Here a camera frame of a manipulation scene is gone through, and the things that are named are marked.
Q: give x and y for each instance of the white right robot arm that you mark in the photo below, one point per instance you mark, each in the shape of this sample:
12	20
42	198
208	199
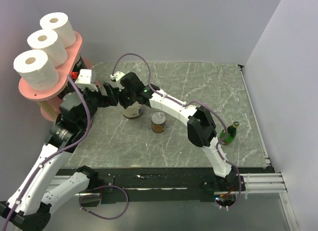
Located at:
201	128

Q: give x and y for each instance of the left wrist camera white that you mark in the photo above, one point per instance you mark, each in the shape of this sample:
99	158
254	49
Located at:
85	78

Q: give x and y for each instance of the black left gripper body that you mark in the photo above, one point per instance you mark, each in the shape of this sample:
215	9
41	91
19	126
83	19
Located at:
94	99

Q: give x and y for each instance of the aluminium frame rail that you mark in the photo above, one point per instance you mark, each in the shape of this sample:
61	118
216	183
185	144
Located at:
271	183

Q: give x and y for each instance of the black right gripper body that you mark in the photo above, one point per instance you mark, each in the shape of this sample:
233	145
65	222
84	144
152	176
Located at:
126	98

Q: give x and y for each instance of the tin can orange label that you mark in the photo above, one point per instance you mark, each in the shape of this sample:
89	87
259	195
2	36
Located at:
158	122

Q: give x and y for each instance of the white toilet roll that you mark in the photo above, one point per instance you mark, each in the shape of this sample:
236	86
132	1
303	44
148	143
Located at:
48	41
36	69
59	22

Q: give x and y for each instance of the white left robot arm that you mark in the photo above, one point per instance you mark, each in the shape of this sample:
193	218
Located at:
31	206

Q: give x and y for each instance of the black roll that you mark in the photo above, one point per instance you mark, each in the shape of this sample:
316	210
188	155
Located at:
68	89
79	64

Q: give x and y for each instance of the pink three-tier shelf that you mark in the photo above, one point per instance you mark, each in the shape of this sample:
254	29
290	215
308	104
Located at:
47	99

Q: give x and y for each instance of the beige roll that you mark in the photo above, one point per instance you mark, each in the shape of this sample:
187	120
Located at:
133	111

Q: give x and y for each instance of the white toilet roll front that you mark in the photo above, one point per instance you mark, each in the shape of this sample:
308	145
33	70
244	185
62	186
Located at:
48	41

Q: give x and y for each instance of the green glass bottle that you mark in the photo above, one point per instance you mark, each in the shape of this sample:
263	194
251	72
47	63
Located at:
226	139

